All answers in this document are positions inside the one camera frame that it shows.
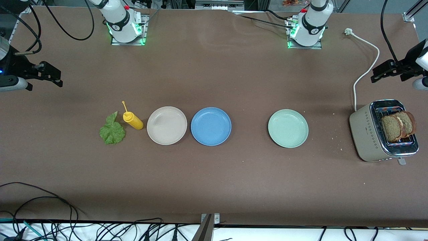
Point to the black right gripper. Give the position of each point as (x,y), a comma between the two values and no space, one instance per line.
(16,65)

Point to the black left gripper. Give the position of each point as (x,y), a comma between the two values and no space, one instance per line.
(408,61)

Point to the brown bread slice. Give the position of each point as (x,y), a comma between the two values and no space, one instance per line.
(390,129)
(408,122)

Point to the green lettuce leaf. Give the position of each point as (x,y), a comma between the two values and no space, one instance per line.
(112,132)

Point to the yellow mustard squeeze bottle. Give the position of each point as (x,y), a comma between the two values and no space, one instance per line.
(133,121)

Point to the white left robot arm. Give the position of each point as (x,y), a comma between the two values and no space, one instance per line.
(312,23)

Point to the pale green round plate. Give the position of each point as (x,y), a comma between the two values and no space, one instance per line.
(288,128)

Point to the beige round plate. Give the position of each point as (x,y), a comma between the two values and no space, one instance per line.
(166,125)

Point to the blue round plate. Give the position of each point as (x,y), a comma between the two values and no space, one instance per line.
(211,126)

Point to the beige chrome toaster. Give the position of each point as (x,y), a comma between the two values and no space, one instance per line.
(364,134)

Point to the orange packaged item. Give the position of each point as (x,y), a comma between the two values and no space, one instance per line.
(292,2)

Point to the silver power strip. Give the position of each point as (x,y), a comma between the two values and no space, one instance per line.
(219,5)

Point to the aluminium frame rail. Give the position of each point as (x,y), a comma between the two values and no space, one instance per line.
(13,33)
(408,16)

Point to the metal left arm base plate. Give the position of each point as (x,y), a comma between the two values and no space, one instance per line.
(304,47)

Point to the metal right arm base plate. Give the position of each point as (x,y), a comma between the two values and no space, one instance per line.
(144,28)

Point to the grey metal camera post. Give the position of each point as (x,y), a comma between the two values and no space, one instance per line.
(205,231)

